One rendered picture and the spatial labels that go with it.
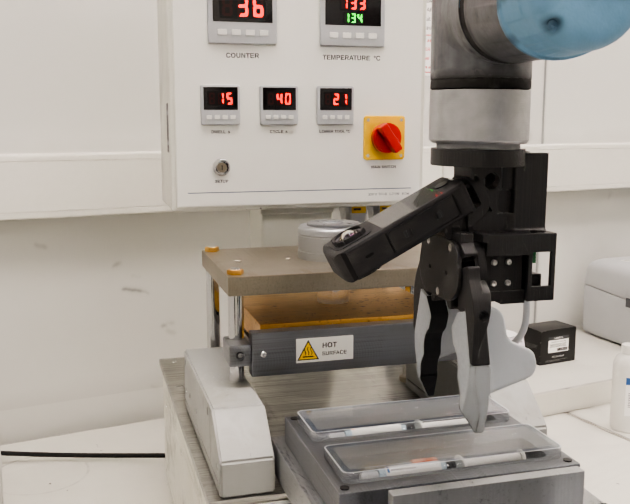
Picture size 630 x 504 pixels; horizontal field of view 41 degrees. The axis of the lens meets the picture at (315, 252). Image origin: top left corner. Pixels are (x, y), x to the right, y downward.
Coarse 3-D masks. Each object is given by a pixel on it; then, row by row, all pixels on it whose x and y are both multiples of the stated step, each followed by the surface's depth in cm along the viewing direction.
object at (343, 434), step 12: (444, 396) 79; (300, 420) 73; (432, 420) 77; (444, 420) 73; (456, 420) 73; (492, 420) 74; (504, 420) 74; (312, 432) 70; (324, 432) 70; (336, 432) 70; (348, 432) 70; (360, 432) 71; (372, 432) 71; (384, 432) 71; (396, 432) 72; (408, 432) 72
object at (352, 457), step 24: (456, 432) 70; (504, 432) 70; (528, 432) 70; (336, 456) 65; (360, 456) 65; (384, 456) 65; (408, 456) 65; (432, 456) 65; (456, 456) 65; (480, 456) 65
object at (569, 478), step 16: (288, 448) 75; (288, 464) 71; (288, 480) 71; (304, 480) 68; (464, 480) 59; (480, 480) 59; (496, 480) 59; (512, 480) 59; (528, 480) 59; (544, 480) 60; (560, 480) 60; (576, 480) 61; (288, 496) 71; (304, 496) 66; (400, 496) 57; (416, 496) 57; (432, 496) 57; (448, 496) 58; (464, 496) 58; (480, 496) 59; (496, 496) 59; (512, 496) 59; (528, 496) 60; (544, 496) 60; (560, 496) 60; (576, 496) 61; (592, 496) 65
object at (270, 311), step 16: (384, 288) 101; (400, 288) 101; (256, 304) 93; (272, 304) 93; (288, 304) 93; (304, 304) 93; (320, 304) 93; (336, 304) 93; (352, 304) 93; (368, 304) 93; (384, 304) 93; (400, 304) 93; (256, 320) 85; (272, 320) 85; (288, 320) 85; (304, 320) 85; (320, 320) 85; (336, 320) 86; (352, 320) 86; (368, 320) 87; (384, 320) 87
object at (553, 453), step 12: (444, 432) 70; (336, 444) 67; (324, 456) 66; (492, 456) 65; (504, 456) 65; (516, 456) 65; (528, 456) 66; (540, 456) 66; (552, 456) 66; (336, 468) 63; (384, 468) 62; (396, 468) 63; (408, 468) 63; (420, 468) 63; (432, 468) 63; (444, 468) 64; (456, 468) 64; (468, 468) 64; (348, 480) 62; (360, 480) 62; (372, 480) 62
